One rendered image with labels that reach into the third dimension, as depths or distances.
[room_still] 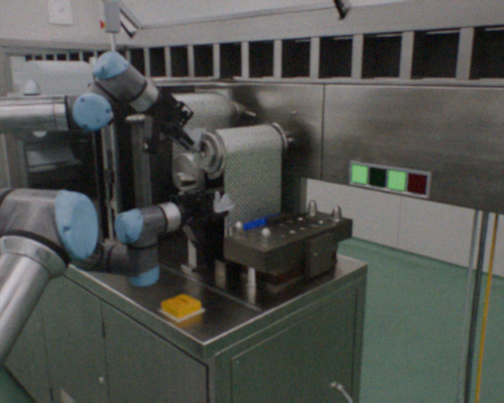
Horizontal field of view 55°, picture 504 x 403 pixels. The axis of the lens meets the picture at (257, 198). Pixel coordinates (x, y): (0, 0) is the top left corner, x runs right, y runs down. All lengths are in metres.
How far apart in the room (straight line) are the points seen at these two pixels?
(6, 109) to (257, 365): 0.81
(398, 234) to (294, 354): 2.91
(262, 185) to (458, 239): 2.68
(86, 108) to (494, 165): 0.94
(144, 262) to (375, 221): 3.24
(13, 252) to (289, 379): 0.84
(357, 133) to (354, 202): 2.93
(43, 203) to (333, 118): 0.91
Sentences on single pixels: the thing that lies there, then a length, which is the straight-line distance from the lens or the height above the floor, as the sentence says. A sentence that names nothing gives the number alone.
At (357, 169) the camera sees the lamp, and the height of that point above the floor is 1.20.
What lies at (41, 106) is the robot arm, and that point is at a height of 1.41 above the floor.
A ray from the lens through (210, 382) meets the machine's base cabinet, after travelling 1.20.
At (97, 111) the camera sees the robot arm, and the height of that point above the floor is 1.39.
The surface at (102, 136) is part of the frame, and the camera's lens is 1.64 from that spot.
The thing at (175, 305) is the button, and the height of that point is 0.92.
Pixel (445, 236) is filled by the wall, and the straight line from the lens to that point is 4.02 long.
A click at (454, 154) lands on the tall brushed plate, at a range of 1.33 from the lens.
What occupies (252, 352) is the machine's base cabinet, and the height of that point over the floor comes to 0.81.
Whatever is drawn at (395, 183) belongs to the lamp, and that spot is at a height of 1.18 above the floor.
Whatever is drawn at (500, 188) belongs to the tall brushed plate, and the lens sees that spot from 1.30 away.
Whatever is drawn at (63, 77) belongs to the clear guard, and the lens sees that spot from 2.24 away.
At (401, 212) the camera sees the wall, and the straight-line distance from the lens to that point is 4.14.
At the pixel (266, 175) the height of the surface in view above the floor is 1.17.
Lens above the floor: 1.47
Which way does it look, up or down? 14 degrees down
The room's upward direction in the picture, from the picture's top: straight up
